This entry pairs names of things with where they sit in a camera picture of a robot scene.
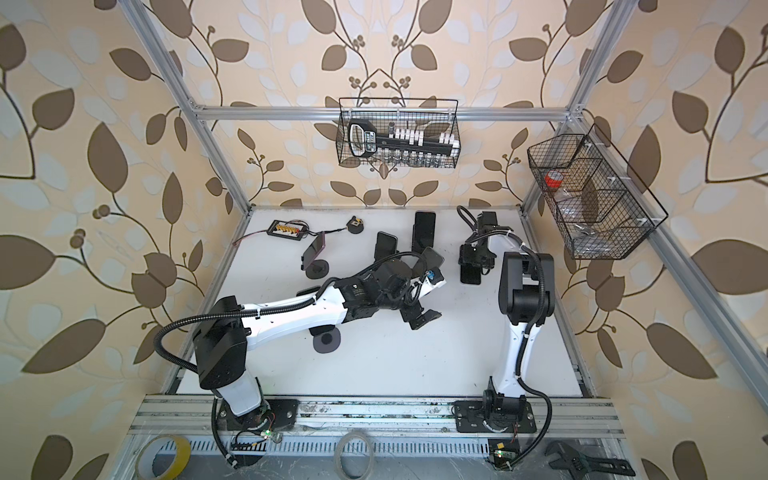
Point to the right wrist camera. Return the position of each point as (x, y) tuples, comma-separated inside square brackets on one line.
[(487, 220)]

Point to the black round stand far left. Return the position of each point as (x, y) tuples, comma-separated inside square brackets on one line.
[(317, 269)]

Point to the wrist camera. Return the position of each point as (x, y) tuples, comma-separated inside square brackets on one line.
[(487, 220), (433, 279)]

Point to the black phone on folding stand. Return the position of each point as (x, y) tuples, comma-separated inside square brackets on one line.
[(386, 245)]

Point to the black wire basket right wall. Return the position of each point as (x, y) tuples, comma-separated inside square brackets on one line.
[(605, 207)]

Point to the black wire basket wall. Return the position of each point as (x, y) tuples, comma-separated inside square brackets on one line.
[(435, 114), (605, 207)]

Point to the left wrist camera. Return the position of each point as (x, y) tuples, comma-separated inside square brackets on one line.
[(433, 279)]

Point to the black phone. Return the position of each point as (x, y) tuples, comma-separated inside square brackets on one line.
[(430, 259), (386, 245), (320, 330), (423, 232), (470, 275)]

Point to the black tool in basket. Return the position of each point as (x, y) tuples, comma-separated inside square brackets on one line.
[(364, 140)]

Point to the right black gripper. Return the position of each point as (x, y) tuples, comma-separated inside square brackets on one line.
[(466, 256)]

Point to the yellow tape roll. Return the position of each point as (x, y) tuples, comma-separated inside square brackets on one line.
[(163, 457)]

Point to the dark round stand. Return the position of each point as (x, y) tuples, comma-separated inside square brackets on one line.
[(327, 341)]

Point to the black adjustable wrench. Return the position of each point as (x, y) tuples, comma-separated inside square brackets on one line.
[(579, 464)]

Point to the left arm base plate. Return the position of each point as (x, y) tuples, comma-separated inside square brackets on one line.
[(270, 414)]

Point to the black yellow round connector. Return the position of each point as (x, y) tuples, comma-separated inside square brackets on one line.
[(355, 225)]

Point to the black power adapter board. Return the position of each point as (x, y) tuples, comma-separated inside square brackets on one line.
[(291, 230)]

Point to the black wire basket rear wall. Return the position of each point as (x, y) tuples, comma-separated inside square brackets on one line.
[(435, 114)]

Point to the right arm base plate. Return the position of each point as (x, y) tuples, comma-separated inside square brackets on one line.
[(513, 415)]

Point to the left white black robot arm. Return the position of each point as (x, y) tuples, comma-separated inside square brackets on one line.
[(224, 338)]

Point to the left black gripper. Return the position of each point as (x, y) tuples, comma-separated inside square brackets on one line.
[(413, 313)]

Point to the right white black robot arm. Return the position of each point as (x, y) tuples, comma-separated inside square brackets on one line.
[(523, 295)]

